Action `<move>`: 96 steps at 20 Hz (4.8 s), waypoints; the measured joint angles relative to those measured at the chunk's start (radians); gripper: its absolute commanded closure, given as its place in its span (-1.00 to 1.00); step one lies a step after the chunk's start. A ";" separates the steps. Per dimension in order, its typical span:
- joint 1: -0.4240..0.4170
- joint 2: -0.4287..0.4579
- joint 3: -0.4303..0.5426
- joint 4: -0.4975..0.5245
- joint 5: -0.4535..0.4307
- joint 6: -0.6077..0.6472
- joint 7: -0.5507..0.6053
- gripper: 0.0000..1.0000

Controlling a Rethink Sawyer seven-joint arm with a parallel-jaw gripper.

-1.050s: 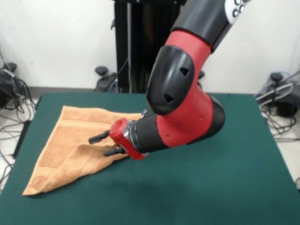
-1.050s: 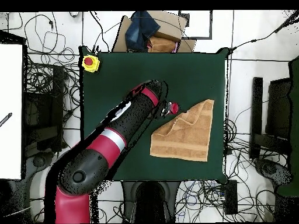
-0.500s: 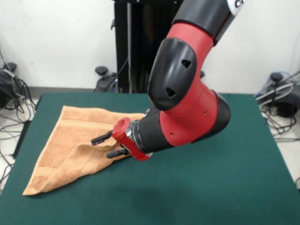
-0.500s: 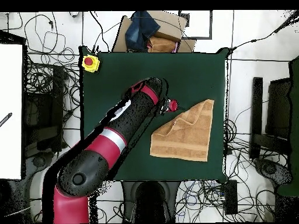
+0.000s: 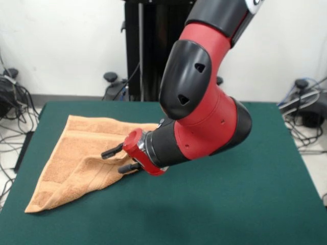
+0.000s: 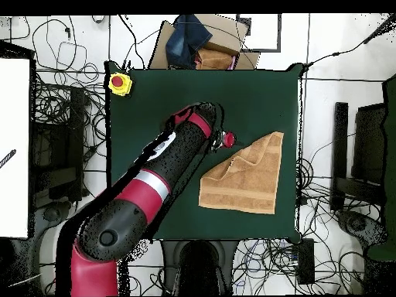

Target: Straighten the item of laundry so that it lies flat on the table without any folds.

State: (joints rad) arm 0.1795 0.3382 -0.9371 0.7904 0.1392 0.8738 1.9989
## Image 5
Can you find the dark green table cloth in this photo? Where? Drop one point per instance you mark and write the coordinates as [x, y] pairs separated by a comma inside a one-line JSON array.
[[230, 204]]

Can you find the tan terry towel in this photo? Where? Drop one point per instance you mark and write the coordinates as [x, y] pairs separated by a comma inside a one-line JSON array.
[[76, 158]]

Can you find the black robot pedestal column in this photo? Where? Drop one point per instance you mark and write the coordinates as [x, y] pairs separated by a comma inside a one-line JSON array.
[[153, 51]]

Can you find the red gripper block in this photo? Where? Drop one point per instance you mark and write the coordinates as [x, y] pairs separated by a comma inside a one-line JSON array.
[[136, 150]]

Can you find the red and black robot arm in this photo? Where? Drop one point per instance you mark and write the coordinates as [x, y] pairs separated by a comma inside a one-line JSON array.
[[204, 102]]

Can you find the black floor base foot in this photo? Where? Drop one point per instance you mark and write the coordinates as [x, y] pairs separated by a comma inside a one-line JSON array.
[[5, 102], [311, 114]]

